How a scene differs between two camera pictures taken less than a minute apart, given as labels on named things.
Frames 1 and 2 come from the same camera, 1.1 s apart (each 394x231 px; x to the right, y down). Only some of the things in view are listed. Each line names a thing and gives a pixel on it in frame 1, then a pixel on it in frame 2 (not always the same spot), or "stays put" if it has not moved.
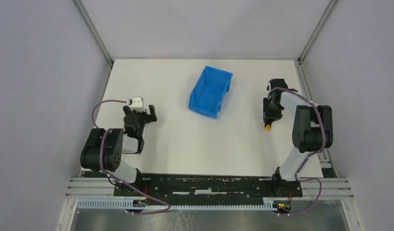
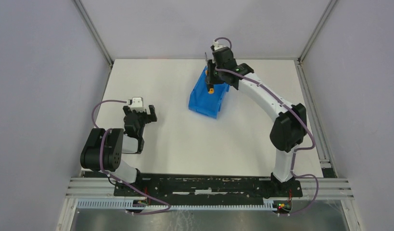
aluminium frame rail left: x=95 y=33 stays put
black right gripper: x=270 y=115 → x=209 y=75
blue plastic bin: x=209 y=92 stays put
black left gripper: x=141 y=116 stays put
